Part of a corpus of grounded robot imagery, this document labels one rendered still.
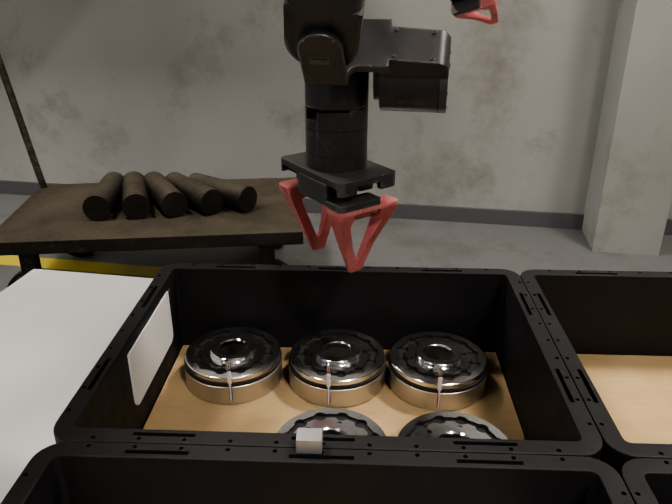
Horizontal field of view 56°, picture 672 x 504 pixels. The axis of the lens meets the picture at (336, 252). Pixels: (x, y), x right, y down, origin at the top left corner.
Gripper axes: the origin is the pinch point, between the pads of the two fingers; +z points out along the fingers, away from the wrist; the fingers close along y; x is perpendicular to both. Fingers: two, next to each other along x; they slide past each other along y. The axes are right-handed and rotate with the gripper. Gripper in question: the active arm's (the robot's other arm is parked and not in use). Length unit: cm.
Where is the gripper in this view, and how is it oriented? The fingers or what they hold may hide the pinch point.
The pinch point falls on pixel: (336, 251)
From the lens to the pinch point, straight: 63.4
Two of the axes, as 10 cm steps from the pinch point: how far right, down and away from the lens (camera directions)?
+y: -5.8, -3.5, 7.4
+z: 0.0, 9.1, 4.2
